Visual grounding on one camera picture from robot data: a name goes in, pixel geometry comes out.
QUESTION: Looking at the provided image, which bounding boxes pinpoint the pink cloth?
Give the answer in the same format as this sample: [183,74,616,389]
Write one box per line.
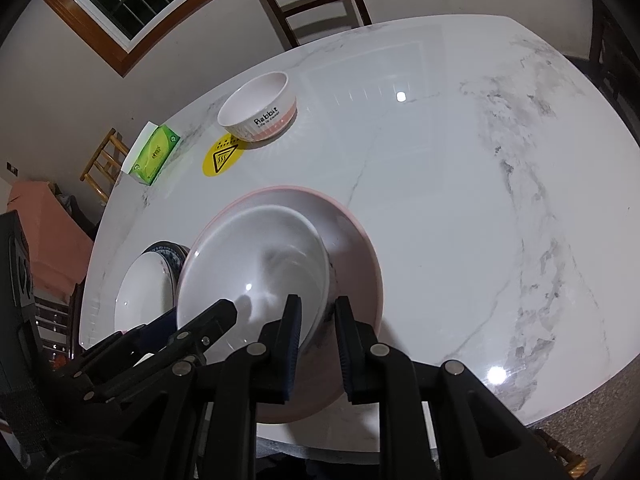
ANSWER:
[7,180,96,301]

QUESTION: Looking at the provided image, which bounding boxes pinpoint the white plate with pink flowers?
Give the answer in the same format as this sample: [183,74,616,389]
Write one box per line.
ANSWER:
[114,251,182,346]

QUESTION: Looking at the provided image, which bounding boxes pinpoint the white bowl with blue stripe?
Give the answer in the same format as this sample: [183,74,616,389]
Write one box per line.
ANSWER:
[177,204,332,361]

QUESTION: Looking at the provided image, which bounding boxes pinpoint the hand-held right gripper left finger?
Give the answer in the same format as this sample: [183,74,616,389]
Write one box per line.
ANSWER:
[115,295,304,480]

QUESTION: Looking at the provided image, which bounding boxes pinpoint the green tissue pack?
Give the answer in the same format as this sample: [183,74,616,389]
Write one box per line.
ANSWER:
[129,121,182,187]

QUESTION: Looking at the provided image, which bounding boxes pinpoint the pink bowl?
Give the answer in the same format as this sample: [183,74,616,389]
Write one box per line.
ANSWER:
[176,186,385,423]

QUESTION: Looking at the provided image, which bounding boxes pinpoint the blue floral plate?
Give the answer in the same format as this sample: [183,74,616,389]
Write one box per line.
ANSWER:
[141,241,192,283]

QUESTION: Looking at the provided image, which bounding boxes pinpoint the yellow round warning sticker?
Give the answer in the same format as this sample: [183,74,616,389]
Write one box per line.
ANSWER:
[202,135,247,176]

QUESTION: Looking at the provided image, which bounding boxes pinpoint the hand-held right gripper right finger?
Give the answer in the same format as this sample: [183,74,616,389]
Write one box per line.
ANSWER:
[334,296,576,480]

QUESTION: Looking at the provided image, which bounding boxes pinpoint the white rabbit print bowl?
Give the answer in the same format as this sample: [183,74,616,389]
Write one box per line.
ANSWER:
[216,71,297,142]

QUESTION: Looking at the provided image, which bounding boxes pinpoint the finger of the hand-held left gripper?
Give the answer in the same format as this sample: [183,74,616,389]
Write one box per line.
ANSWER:
[50,310,178,386]
[85,299,238,402]

